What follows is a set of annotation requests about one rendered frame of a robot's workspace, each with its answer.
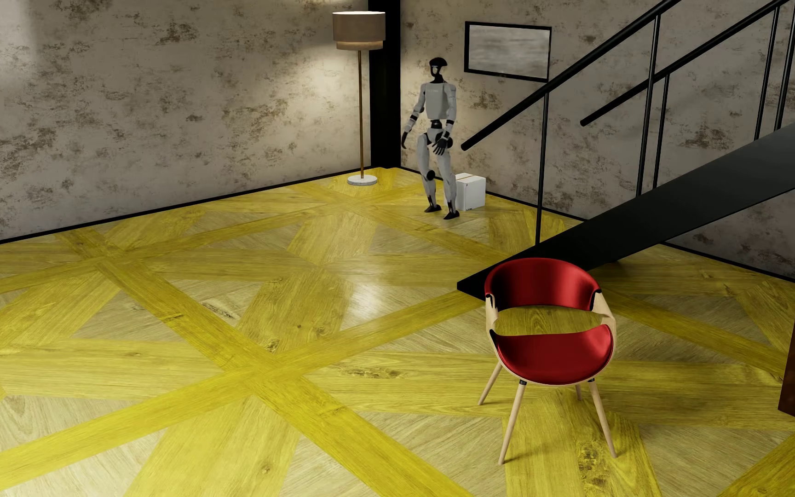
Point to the white cardboard box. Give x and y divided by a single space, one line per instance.
470 190

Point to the white humanoid robot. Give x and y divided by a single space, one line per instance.
438 100

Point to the framed grey wall picture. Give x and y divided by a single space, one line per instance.
508 51

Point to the black staircase with railing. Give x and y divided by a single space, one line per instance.
680 186

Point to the floor lamp with brown shade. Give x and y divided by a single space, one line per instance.
360 41

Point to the red chair with wooden legs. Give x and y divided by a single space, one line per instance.
551 324

